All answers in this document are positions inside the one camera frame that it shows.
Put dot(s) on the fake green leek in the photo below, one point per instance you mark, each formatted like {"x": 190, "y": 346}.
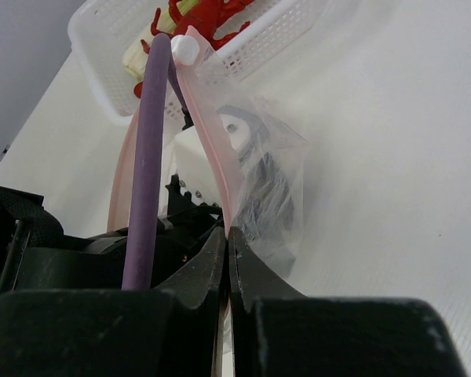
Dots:
{"x": 185, "y": 48}

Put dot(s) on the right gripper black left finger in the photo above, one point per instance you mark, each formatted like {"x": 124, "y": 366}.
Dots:
{"x": 175, "y": 329}

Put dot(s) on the red fake lobster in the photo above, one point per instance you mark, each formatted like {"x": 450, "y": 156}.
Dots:
{"x": 205, "y": 16}

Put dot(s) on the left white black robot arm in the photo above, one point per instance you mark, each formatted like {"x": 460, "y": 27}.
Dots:
{"x": 36, "y": 254}

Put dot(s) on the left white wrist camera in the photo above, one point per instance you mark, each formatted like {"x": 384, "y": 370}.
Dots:
{"x": 193, "y": 167}

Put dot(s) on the clear zip top bag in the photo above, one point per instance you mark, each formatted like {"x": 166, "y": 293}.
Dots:
{"x": 224, "y": 144}

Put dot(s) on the translucent white plastic basket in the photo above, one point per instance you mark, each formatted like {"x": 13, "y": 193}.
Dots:
{"x": 101, "y": 31}

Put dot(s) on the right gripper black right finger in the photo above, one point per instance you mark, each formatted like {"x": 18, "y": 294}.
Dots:
{"x": 278, "y": 331}

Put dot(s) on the fake grey fish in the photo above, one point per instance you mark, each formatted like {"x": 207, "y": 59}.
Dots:
{"x": 268, "y": 204}

